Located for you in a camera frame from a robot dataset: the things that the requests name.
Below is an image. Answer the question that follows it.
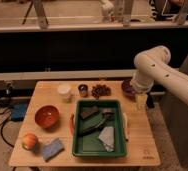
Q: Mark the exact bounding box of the blue sponge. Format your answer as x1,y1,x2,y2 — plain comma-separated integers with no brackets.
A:
42,138,64,161

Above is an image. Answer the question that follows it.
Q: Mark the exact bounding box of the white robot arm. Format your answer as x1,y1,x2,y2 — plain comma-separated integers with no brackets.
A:
131,46,188,105

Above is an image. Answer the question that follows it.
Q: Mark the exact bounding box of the dark sponge block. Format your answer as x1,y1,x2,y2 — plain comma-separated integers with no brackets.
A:
80,106,99,119

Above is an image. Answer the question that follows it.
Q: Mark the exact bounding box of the red bowl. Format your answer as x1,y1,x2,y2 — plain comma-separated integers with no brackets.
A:
35,105,59,129

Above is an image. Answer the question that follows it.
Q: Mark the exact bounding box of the small dark object in tray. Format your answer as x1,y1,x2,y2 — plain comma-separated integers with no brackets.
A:
102,108,114,120

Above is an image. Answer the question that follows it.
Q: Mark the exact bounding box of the bunch of dark grapes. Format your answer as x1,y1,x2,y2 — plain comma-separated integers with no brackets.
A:
91,84,111,99

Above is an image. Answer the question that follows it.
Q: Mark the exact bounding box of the grey folded cloth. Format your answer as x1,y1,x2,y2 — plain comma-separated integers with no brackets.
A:
98,126,114,152

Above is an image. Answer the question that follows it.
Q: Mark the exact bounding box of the dark scrub brush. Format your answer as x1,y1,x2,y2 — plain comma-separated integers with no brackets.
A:
78,114,106,137

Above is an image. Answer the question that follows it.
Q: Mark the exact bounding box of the small dark can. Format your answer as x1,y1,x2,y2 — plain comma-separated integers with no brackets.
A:
78,84,88,97

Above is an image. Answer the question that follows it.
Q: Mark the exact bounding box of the green plastic tray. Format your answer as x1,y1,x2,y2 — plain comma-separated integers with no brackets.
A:
72,100,127,158

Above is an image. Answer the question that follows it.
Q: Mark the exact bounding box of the white cup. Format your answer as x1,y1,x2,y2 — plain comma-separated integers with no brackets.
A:
57,84,71,102

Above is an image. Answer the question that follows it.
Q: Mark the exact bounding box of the peach apple fruit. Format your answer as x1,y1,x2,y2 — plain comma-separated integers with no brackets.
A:
22,133,38,150

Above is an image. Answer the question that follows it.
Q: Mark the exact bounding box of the blue power box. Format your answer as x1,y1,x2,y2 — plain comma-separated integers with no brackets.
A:
11,103,28,121

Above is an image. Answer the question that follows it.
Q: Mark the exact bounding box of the black cable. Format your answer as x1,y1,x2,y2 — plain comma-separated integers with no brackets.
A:
0,96,15,148

